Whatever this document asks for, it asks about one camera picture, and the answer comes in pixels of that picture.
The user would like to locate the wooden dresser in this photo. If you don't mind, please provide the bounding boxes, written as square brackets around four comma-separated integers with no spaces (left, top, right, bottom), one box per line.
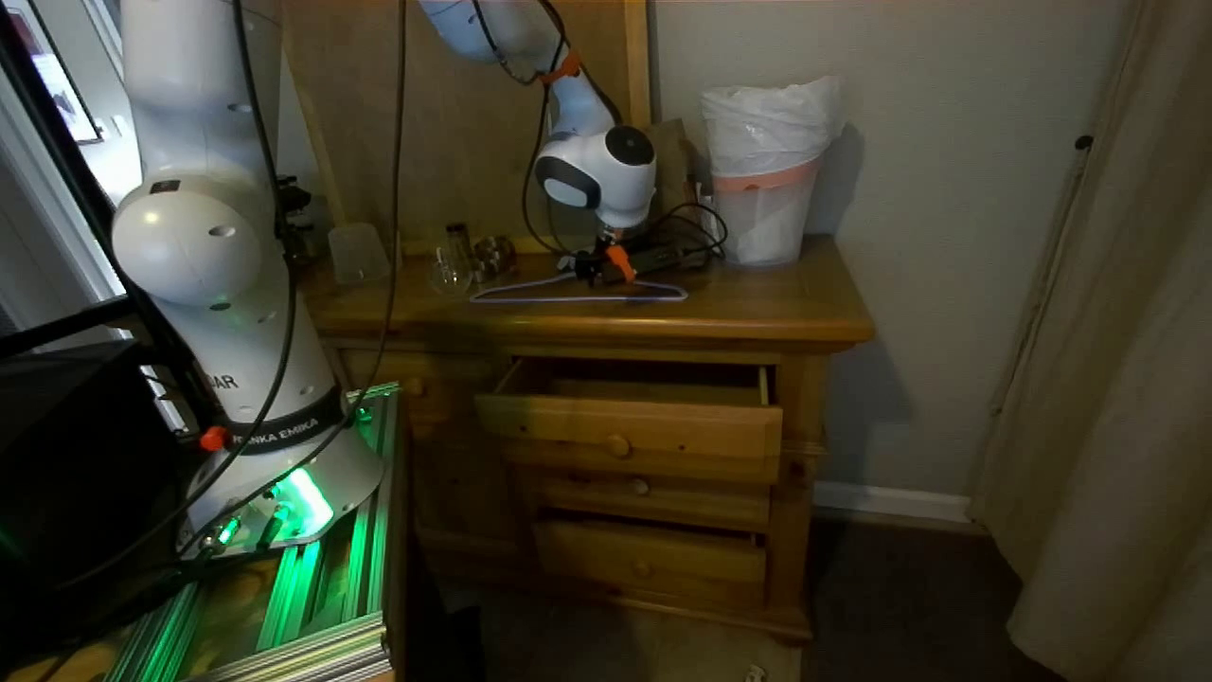
[296,230,880,649]

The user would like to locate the beige curtain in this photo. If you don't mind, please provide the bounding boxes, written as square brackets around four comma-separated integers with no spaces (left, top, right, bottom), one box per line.
[970,0,1212,682]

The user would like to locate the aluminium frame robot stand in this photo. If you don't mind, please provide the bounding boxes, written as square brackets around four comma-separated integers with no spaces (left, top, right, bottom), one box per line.
[34,379,408,682]

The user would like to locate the white lined trash bin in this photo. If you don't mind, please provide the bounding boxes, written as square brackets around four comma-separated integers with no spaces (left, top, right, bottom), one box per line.
[696,71,849,274]

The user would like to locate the black box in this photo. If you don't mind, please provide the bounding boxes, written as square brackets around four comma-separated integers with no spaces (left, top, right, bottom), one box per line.
[0,307,231,659]

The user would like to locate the white window frame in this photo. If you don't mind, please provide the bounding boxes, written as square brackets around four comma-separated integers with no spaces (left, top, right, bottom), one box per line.
[0,0,128,335]

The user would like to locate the small wooden drawer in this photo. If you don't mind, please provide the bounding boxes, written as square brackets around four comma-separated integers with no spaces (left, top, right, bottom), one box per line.
[336,350,496,431]

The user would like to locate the silver round base plate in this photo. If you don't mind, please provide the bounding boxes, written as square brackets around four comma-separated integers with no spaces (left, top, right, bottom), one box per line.
[183,419,385,559]

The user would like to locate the small items on dresser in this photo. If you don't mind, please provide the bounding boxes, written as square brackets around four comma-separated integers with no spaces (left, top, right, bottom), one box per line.
[432,224,488,299]

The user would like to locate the small grey container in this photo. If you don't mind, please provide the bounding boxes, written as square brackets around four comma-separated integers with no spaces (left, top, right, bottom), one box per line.
[330,224,393,292]

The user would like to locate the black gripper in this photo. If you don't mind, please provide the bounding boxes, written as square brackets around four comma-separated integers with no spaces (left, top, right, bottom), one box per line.
[573,234,721,292]

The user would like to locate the white baseboard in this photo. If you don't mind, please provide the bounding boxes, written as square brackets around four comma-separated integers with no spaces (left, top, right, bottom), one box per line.
[811,479,976,534]

